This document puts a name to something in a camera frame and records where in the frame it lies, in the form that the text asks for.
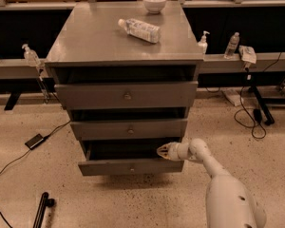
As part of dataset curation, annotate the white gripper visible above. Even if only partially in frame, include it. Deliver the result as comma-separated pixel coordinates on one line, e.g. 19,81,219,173
157,142,190,161

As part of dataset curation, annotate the grey bottom drawer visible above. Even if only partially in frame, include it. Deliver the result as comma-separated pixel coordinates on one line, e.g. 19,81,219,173
78,137,183,176

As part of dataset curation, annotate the grey drawer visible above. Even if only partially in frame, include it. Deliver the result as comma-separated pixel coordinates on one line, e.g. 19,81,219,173
78,137,183,176
55,81,198,110
70,119,187,141

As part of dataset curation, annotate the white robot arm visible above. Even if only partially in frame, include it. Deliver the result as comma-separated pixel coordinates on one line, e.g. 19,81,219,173
157,139,267,228

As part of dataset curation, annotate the grey middle drawer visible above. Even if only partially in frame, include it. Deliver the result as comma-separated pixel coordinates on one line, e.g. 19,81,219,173
70,119,187,141

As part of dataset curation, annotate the grey top drawer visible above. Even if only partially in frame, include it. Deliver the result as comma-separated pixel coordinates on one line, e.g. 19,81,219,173
55,81,198,110

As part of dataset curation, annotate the grey drawer cabinet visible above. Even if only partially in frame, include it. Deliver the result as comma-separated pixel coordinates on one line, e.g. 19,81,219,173
44,1,204,167

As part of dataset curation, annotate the flat white paper pad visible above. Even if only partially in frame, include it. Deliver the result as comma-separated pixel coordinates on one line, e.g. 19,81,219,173
222,89,242,106

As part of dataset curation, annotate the black table leg right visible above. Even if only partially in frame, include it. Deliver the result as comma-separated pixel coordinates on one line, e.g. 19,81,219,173
247,74,275,125

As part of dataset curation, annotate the white pump sanitizer bottle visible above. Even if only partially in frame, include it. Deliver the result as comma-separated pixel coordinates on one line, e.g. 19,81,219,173
198,30,209,54

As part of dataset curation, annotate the lying clear water bottle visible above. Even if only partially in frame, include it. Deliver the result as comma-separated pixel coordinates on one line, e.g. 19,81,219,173
118,18,160,44

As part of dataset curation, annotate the white plastic bag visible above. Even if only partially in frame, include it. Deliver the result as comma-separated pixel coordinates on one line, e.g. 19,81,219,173
238,46,257,64

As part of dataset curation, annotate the black power adapter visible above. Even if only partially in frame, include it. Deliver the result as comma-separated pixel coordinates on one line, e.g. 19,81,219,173
25,134,45,150

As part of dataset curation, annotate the white bowl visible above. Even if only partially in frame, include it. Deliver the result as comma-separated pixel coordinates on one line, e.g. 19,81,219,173
142,0,167,13

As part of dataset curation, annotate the clear pump bottle left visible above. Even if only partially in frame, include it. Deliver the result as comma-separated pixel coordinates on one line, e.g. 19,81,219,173
22,44,42,67

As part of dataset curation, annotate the black cable loop right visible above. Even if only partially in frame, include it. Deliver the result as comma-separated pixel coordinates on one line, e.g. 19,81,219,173
233,51,284,141

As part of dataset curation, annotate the black adapter cable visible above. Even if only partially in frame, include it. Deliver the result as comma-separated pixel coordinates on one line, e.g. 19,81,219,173
0,120,72,184

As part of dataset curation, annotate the grey shelf rail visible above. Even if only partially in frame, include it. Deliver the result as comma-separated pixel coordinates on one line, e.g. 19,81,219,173
0,52,285,80

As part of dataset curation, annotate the black bracket left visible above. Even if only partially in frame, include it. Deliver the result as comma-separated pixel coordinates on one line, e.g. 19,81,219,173
4,92,21,111

